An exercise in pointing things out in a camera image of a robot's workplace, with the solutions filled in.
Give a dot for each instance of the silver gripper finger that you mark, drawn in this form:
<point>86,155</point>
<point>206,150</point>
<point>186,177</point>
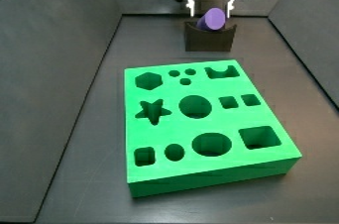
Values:
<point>191,7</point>
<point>230,7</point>

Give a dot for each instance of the green foam shape-sorter board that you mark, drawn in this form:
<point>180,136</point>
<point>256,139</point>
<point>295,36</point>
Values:
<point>199,128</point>

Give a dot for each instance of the purple cylinder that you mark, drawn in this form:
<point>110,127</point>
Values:
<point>212,21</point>

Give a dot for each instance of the black curved cradle stand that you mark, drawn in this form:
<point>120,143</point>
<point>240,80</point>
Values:
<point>208,41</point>

